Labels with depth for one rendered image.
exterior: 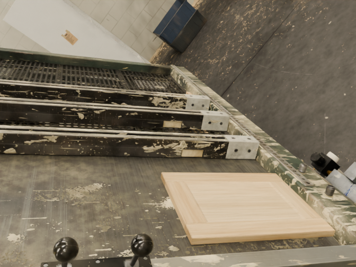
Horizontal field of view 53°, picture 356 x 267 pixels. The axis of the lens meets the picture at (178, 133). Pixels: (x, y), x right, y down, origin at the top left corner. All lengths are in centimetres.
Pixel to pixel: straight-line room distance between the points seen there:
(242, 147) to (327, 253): 55
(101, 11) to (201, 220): 524
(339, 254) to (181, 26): 445
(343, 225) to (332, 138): 145
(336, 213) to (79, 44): 393
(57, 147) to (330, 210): 83
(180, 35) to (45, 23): 178
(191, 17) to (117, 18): 139
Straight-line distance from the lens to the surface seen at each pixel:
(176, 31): 509
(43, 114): 143
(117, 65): 243
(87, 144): 117
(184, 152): 125
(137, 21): 603
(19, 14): 458
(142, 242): 60
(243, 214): 99
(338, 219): 106
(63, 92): 165
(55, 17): 455
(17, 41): 607
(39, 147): 117
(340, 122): 249
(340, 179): 132
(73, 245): 59
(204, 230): 88
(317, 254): 90
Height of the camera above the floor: 176
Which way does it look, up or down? 27 degrees down
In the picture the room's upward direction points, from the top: 56 degrees counter-clockwise
